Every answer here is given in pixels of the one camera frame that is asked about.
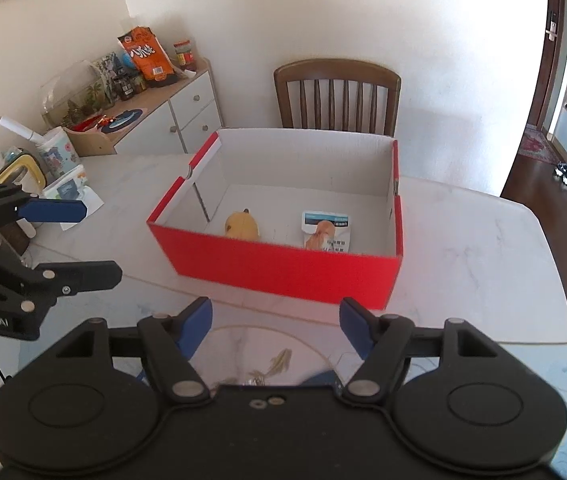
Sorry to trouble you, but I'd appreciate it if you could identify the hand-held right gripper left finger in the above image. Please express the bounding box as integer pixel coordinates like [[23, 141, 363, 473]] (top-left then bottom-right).
[[56, 297, 213, 406]]

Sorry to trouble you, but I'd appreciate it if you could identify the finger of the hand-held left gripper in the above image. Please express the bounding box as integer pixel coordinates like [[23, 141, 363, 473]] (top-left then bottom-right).
[[0, 183, 88, 242], [0, 247, 123, 313]]

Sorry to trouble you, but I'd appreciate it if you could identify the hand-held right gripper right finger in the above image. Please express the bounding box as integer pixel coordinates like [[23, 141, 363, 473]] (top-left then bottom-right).
[[339, 297, 501, 405]]

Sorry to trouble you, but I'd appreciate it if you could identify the red cardboard box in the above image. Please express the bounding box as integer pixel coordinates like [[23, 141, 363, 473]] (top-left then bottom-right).
[[146, 128, 404, 311]]

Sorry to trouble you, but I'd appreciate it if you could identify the marble desktop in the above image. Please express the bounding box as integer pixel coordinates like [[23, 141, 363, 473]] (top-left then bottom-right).
[[0, 152, 567, 480]]

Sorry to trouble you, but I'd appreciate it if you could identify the white tissue pack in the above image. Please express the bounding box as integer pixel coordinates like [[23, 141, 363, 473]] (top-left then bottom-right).
[[44, 165, 95, 201]]

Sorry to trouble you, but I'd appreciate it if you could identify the white paper sheet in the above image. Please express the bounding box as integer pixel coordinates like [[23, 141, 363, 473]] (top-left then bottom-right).
[[58, 192, 105, 232]]

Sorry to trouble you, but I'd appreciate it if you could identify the white floral canister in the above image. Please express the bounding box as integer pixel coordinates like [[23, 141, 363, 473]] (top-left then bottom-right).
[[38, 127, 82, 178]]

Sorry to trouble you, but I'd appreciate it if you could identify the wooden tray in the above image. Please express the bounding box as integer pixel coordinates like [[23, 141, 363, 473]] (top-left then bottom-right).
[[64, 106, 148, 157]]

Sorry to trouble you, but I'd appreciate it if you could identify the white paper roll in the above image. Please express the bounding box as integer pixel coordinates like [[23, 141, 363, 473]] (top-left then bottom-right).
[[0, 116, 44, 143]]

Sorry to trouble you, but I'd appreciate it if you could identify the white blue snack packet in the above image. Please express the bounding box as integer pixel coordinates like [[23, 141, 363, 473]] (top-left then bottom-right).
[[301, 210, 353, 253]]

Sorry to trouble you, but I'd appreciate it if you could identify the yellow round fruit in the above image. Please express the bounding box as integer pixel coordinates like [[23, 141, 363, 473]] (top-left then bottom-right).
[[224, 208, 262, 240]]

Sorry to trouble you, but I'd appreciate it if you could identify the blue oval dish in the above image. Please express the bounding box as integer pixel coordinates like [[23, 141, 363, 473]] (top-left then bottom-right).
[[101, 109, 144, 134]]

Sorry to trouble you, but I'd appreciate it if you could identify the glass fish bowl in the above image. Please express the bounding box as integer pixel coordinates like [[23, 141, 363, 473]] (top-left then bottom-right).
[[40, 59, 117, 128]]

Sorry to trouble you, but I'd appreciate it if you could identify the dark glass jar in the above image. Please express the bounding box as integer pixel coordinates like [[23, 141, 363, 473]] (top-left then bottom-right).
[[112, 67, 137, 102]]

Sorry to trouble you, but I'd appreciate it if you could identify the white sideboard cabinet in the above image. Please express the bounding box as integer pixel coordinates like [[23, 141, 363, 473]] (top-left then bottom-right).
[[71, 57, 224, 157]]

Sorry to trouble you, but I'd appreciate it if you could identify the orange snack bag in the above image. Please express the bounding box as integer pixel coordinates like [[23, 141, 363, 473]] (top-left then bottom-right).
[[117, 26, 177, 83]]

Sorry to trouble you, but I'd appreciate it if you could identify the red lid jar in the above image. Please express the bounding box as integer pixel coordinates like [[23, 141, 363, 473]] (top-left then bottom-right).
[[174, 40, 198, 72]]

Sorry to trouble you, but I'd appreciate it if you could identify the dark wooden chair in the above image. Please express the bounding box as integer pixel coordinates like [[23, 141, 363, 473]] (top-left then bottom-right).
[[274, 60, 402, 137]]

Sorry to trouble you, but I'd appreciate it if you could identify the patterned floor rug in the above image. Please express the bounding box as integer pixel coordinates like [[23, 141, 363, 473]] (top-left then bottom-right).
[[517, 124, 560, 166]]

